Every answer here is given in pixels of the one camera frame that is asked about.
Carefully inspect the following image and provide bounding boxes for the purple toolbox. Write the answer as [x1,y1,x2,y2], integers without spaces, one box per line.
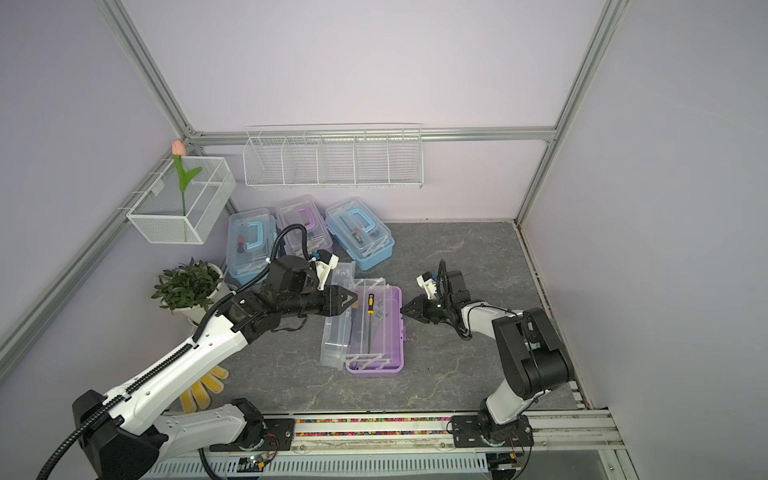
[275,195,333,253]
[320,262,406,378]

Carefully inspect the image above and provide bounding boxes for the blue toolbox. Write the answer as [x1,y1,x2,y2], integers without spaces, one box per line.
[325,197,395,271]
[226,208,277,285]

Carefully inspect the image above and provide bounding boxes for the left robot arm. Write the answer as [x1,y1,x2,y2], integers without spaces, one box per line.
[37,250,358,479]

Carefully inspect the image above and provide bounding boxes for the yellow rubber glove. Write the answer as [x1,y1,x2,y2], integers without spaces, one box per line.
[179,366,230,414]

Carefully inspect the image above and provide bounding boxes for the pink artificial tulip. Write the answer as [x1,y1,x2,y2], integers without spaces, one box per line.
[171,140,202,216]

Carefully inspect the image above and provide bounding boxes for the white wire wall shelf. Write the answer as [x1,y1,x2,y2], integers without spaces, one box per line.
[242,123,425,188]

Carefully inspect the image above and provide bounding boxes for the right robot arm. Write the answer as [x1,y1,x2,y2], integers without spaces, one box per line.
[401,261,575,447]

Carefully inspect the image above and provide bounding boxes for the white mesh wall basket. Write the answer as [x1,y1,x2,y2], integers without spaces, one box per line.
[126,156,236,245]

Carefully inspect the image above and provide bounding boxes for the potted green plant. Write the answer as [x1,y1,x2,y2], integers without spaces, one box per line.
[151,258,232,327]

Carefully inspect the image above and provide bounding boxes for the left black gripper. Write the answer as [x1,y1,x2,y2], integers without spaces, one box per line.
[281,284,358,318]

